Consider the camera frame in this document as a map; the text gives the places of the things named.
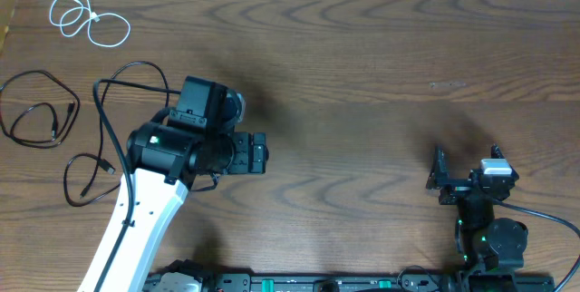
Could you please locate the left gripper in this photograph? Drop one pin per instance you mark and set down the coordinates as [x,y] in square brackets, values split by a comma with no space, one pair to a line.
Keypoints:
[243,163]

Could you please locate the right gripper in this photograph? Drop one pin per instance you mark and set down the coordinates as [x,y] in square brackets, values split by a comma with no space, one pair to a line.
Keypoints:
[439,180]

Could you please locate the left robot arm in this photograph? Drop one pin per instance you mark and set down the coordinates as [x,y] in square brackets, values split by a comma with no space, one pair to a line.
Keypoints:
[197,137]

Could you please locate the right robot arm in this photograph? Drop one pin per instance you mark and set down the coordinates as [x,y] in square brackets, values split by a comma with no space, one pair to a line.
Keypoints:
[493,248]

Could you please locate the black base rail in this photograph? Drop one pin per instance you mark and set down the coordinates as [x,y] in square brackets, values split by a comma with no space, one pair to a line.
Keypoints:
[186,275]

